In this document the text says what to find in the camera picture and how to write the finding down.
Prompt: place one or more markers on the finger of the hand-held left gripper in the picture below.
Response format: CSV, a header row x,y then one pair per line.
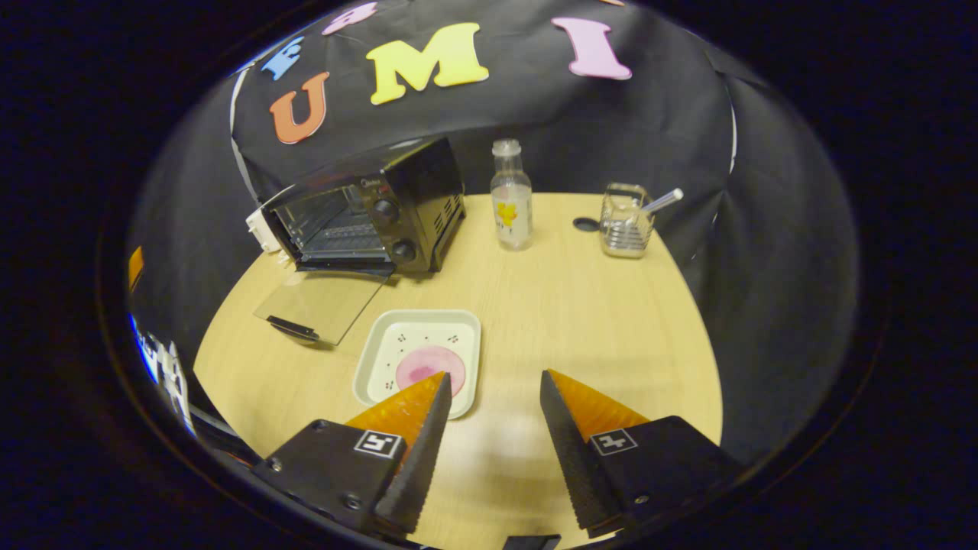
x,y
135,267

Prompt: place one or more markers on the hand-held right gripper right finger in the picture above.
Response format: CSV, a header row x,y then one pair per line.
x,y
573,466

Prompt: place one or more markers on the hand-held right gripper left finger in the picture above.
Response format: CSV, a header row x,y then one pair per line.
x,y
416,473

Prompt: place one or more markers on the pink round food slice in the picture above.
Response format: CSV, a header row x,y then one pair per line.
x,y
428,367

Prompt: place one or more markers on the white square plate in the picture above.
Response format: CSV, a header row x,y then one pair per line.
x,y
382,344

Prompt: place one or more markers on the black electric oven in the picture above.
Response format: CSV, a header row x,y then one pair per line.
x,y
416,206

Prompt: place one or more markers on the white toaster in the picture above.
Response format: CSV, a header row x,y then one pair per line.
x,y
261,229

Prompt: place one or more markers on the small black round cap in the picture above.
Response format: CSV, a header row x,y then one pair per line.
x,y
586,224

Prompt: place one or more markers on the clear glass cup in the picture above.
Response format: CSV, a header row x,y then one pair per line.
x,y
625,229

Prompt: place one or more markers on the clear bottle with yellow label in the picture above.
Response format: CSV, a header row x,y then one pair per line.
x,y
511,206

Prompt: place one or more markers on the clear straw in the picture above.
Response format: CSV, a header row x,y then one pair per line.
x,y
663,200

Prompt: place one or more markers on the black backdrop cloth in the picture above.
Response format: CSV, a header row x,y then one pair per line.
x,y
634,122

